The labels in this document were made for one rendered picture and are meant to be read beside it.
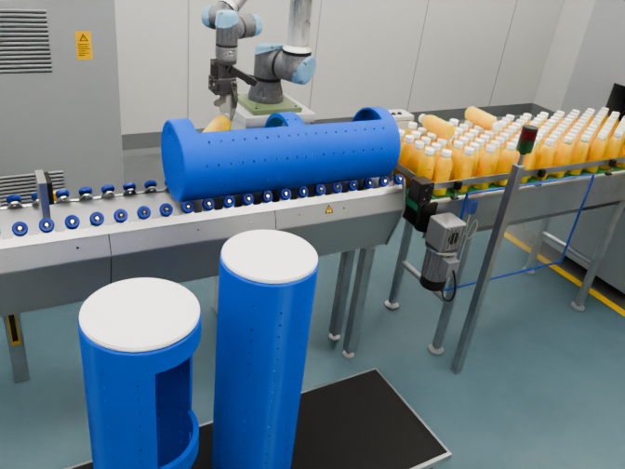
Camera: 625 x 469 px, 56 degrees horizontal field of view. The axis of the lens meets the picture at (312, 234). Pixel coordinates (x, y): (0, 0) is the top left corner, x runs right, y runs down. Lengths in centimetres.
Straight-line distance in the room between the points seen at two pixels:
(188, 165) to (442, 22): 447
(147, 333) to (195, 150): 78
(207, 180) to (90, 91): 155
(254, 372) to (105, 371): 51
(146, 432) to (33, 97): 224
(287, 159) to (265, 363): 74
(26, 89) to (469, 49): 443
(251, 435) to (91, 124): 211
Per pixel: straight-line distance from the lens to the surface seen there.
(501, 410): 295
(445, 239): 243
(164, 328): 142
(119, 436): 158
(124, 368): 141
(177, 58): 489
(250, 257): 168
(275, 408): 190
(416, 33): 597
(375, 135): 230
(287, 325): 169
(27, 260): 203
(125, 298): 152
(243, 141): 205
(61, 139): 351
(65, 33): 336
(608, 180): 332
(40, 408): 276
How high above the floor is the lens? 193
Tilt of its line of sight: 30 degrees down
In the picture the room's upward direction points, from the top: 7 degrees clockwise
